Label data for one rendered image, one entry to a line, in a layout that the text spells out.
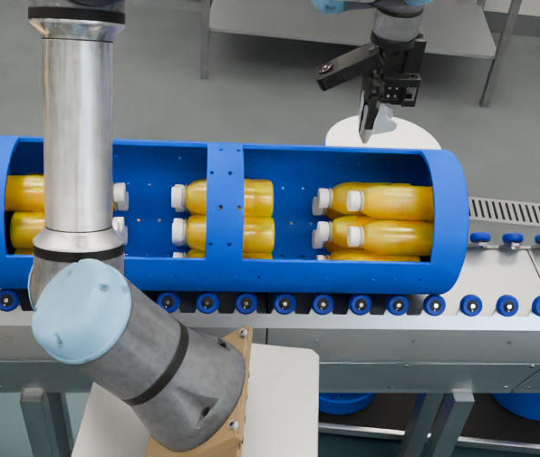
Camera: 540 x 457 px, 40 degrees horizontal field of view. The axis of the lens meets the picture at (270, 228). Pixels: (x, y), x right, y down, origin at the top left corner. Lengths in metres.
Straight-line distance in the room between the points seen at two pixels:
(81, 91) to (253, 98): 2.96
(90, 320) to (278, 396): 0.35
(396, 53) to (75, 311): 0.67
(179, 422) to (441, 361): 0.80
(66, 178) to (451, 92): 3.40
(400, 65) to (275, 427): 0.60
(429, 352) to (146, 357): 0.83
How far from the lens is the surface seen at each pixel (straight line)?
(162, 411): 0.90
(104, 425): 1.04
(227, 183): 1.29
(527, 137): 3.97
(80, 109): 0.93
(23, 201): 1.39
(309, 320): 1.47
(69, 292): 0.87
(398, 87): 1.24
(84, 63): 0.93
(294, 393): 1.08
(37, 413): 1.77
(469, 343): 1.58
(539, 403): 2.39
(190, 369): 0.88
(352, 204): 1.39
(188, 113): 3.71
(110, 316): 0.83
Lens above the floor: 2.02
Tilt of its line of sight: 41 degrees down
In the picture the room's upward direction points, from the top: 6 degrees clockwise
